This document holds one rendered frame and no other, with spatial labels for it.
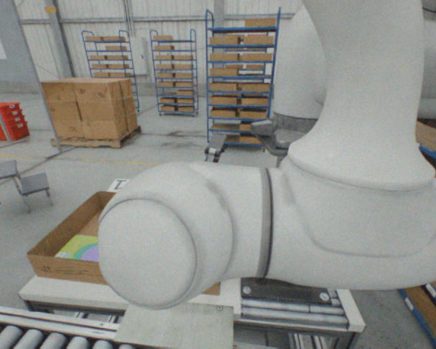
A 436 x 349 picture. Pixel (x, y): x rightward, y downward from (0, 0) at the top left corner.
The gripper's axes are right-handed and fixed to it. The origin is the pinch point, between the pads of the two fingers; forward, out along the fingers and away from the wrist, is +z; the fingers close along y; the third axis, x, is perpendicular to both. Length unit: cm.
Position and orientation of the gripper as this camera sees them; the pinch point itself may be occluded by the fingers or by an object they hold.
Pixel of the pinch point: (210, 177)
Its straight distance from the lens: 54.7
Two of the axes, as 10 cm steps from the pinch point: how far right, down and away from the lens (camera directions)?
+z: 0.7, -1.1, 9.9
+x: -9.6, -2.8, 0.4
